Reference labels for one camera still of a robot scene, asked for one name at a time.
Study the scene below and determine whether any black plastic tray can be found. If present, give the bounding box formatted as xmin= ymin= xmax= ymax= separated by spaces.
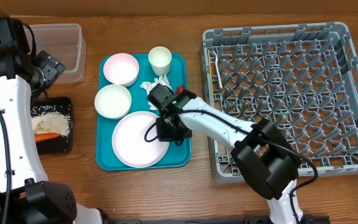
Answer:
xmin=30 ymin=96 xmax=74 ymax=154

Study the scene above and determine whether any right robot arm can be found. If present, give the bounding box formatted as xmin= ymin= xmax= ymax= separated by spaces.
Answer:
xmin=147 ymin=84 xmax=303 ymax=223

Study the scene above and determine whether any white round plate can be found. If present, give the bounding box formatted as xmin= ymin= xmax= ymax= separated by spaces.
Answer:
xmin=112 ymin=111 xmax=169 ymax=168

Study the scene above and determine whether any teal serving tray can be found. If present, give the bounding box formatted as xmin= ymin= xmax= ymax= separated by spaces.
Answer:
xmin=96 ymin=53 xmax=191 ymax=171

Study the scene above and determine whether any orange carrot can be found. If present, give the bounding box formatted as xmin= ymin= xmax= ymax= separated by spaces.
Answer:
xmin=34 ymin=133 xmax=60 ymax=142

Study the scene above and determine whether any red snack wrapper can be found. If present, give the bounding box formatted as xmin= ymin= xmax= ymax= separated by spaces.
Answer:
xmin=175 ymin=85 xmax=186 ymax=95

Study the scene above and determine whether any wooden chopstick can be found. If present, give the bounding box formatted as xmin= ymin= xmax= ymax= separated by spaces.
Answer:
xmin=208 ymin=51 xmax=213 ymax=90

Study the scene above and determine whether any grey dishwasher rack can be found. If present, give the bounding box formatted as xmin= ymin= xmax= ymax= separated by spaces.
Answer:
xmin=201 ymin=22 xmax=358 ymax=176

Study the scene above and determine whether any crumpled white napkin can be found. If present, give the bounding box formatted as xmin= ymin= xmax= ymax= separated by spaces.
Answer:
xmin=140 ymin=75 xmax=172 ymax=95

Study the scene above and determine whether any white bowl with peanuts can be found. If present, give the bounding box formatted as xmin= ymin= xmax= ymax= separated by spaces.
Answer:
xmin=94 ymin=84 xmax=132 ymax=119

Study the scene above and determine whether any clear plastic bin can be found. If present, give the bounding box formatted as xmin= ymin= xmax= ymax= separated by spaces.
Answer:
xmin=0 ymin=23 xmax=87 ymax=85

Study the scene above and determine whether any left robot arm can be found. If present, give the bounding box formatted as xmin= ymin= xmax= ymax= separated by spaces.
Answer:
xmin=0 ymin=17 xmax=110 ymax=223

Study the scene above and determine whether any white bowl with scraps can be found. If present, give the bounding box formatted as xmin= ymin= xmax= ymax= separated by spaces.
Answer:
xmin=103 ymin=53 xmax=139 ymax=86

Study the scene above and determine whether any peanuts and rice pile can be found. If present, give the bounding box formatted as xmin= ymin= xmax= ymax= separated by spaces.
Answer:
xmin=30 ymin=105 xmax=71 ymax=137

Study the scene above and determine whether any white paper cup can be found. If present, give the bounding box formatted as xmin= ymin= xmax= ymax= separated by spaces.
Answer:
xmin=148 ymin=46 xmax=172 ymax=76

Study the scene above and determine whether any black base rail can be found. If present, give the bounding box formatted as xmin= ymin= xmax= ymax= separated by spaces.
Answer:
xmin=110 ymin=215 xmax=331 ymax=224

